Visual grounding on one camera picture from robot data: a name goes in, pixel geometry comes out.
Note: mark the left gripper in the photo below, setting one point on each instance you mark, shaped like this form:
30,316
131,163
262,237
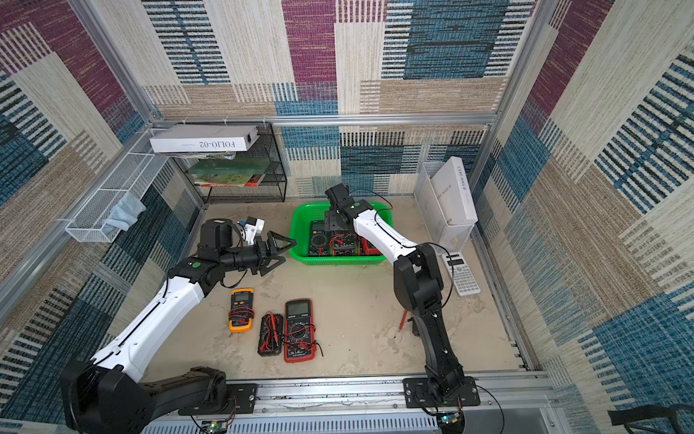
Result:
264,257

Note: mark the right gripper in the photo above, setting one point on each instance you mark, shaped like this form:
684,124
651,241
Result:
332,217

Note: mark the large dark green multimeter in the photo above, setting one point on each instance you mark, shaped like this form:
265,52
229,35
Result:
319,240

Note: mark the small red multimeter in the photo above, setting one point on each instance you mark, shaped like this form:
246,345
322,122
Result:
368,249

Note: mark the large red multimeter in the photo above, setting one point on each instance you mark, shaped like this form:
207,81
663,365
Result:
298,337

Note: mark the black multimeter with leads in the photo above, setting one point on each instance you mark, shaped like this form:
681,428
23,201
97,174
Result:
272,328

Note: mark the small black multimeter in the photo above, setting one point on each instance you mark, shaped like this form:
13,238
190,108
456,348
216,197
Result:
408,319

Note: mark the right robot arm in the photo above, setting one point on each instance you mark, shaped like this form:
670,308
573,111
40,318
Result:
418,286

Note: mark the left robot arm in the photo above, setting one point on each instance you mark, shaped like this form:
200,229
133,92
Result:
107,394

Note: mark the green plastic basket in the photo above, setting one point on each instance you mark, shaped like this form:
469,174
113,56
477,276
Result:
302,218

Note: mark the yellow multimeter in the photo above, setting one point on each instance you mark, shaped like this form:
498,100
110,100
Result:
241,313

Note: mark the green book on shelf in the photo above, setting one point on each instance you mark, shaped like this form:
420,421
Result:
239,172

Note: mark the clear file holder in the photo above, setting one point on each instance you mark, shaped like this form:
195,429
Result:
453,238

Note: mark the white box in holder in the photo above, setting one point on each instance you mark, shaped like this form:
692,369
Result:
454,194

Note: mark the white calculator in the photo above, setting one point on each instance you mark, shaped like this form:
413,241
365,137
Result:
464,281

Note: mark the white folio box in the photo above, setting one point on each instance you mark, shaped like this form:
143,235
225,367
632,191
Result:
204,139

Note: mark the light blue cloth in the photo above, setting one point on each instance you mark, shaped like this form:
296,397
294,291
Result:
124,214

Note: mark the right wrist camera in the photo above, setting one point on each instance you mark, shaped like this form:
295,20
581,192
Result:
339,197

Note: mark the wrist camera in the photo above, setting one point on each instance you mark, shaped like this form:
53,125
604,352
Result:
217,236
339,197

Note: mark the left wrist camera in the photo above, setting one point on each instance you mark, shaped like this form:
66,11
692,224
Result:
217,236

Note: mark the black wire shelf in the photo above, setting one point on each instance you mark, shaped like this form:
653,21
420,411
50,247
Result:
272,189

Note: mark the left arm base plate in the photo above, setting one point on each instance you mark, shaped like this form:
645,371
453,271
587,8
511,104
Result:
239,399

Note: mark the white wire wall basket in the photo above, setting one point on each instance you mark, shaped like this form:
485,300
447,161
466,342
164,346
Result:
134,173

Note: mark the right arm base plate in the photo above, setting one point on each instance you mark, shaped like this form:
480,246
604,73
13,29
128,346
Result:
417,395

